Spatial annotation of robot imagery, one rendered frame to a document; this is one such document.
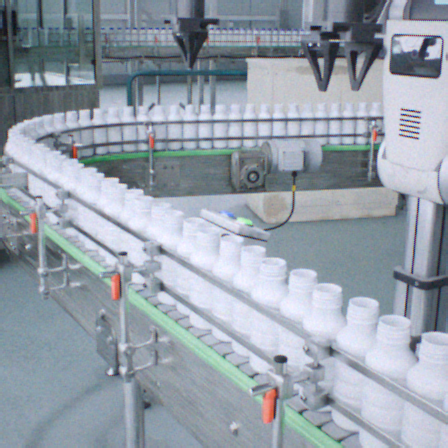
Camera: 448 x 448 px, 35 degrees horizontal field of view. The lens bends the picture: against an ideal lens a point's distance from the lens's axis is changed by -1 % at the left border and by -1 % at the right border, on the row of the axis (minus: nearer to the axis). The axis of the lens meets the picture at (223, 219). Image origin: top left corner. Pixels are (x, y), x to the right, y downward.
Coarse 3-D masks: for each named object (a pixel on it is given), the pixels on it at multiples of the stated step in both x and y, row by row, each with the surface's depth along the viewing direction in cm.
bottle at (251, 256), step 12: (252, 252) 108; (264, 252) 105; (252, 264) 105; (240, 276) 106; (252, 276) 105; (240, 288) 105; (252, 288) 104; (240, 312) 106; (240, 324) 107; (240, 348) 108
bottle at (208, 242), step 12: (204, 228) 117; (216, 228) 116; (204, 240) 114; (216, 240) 114; (204, 252) 114; (216, 252) 115; (204, 264) 114; (192, 276) 116; (192, 288) 116; (204, 288) 115; (192, 300) 117; (204, 300) 115; (192, 312) 117; (192, 324) 118; (204, 324) 117
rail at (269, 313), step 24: (24, 168) 187; (24, 192) 190; (96, 240) 149; (144, 240) 129; (192, 264) 115; (168, 288) 123; (264, 312) 98; (240, 336) 105; (312, 336) 90; (264, 360) 100; (384, 384) 79; (336, 408) 87; (432, 408) 73; (384, 432) 81
